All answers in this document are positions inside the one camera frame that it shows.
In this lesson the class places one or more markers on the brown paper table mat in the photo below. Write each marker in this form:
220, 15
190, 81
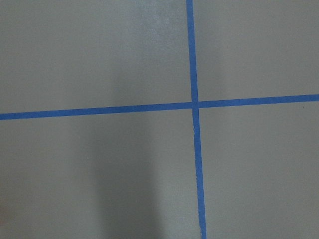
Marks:
159, 119

